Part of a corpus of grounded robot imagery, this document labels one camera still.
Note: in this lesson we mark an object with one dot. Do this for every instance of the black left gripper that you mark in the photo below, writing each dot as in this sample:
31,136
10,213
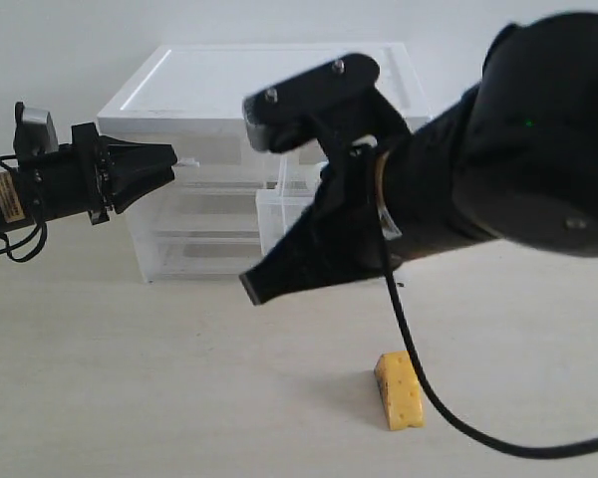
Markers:
67,181

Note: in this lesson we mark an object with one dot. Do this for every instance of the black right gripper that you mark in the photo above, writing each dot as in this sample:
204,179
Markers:
334,241

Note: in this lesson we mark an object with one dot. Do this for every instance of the yellow cheese wedge toy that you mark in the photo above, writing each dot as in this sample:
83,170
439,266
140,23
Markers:
400,391

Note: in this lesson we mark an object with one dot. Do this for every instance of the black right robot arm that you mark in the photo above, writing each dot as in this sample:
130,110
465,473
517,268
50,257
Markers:
515,158

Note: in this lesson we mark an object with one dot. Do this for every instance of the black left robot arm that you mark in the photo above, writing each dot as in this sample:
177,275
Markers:
17,207

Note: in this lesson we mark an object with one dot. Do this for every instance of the clear plastic bin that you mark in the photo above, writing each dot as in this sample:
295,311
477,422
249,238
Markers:
186,207
203,257

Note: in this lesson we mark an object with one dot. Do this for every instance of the white plastic drawer cabinet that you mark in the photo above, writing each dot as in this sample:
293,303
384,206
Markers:
198,90

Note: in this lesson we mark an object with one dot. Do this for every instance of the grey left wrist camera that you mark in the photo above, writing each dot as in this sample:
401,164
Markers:
35,132

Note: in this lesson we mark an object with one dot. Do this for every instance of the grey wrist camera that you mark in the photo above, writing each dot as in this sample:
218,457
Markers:
335,103
35,132

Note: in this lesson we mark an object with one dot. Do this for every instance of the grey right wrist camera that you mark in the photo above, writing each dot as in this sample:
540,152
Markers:
335,103

